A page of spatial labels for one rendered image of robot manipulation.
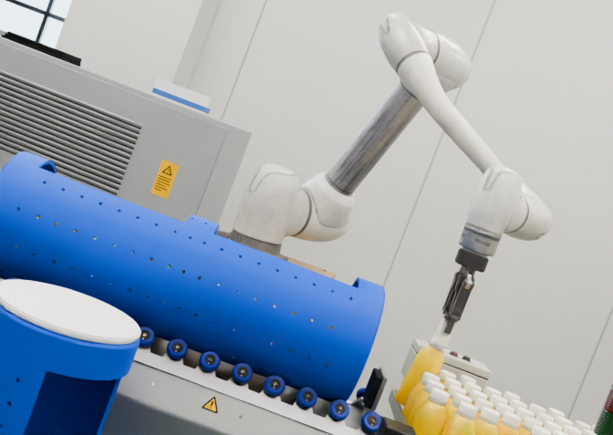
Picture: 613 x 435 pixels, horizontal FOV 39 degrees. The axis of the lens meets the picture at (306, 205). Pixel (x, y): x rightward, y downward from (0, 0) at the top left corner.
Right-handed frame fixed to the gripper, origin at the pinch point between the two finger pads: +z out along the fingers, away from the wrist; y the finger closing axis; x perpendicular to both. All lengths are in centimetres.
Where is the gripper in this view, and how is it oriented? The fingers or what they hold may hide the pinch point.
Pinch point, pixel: (443, 331)
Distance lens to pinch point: 213.6
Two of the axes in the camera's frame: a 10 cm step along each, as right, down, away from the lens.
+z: -3.5, 9.4, 0.5
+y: 0.0, 0.6, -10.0
